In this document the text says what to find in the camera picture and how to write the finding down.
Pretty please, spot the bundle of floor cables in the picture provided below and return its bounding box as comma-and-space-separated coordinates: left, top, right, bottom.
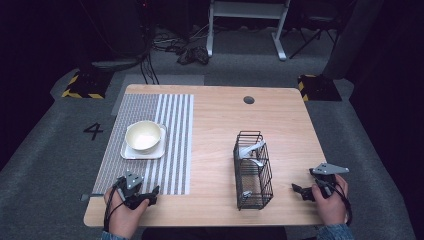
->
138, 24, 211, 86

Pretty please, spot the black folding stand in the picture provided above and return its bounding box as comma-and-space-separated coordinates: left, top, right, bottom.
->
288, 13, 342, 60

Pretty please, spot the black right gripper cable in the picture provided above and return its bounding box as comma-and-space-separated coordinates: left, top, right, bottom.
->
328, 179, 354, 227

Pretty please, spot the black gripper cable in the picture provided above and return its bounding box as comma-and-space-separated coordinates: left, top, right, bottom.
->
103, 185, 125, 233
328, 179, 354, 227

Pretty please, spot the person's left hand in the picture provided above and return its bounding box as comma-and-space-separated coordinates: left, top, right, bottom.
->
103, 188, 151, 240

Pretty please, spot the white square plate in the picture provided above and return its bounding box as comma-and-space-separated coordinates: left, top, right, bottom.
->
120, 124, 167, 161

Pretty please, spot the black yellow striped stand base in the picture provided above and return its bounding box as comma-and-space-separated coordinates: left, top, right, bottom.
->
61, 69, 114, 100
297, 73, 343, 103

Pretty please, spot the grey striped placemat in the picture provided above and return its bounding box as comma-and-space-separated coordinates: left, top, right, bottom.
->
92, 93, 195, 196

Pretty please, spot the person's right hand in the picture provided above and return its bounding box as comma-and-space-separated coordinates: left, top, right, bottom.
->
311, 174, 350, 227

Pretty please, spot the black wire basket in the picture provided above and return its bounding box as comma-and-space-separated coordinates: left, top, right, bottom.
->
232, 130, 275, 211

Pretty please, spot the grey curtain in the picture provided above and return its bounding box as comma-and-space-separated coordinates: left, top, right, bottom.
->
321, 0, 385, 81

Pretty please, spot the white desk frame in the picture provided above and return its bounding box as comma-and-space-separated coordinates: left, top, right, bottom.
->
205, 0, 292, 62

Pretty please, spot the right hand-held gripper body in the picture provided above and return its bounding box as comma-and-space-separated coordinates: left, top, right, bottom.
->
308, 162, 351, 200

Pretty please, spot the white bowl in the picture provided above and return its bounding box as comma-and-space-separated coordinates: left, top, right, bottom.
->
125, 120, 162, 155

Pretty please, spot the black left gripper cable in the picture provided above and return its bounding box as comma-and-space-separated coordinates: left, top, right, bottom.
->
103, 185, 125, 233

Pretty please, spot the large white spoon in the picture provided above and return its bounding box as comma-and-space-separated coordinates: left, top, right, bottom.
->
238, 140, 267, 160

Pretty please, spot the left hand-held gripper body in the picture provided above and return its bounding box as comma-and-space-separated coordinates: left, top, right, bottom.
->
81, 170, 158, 211

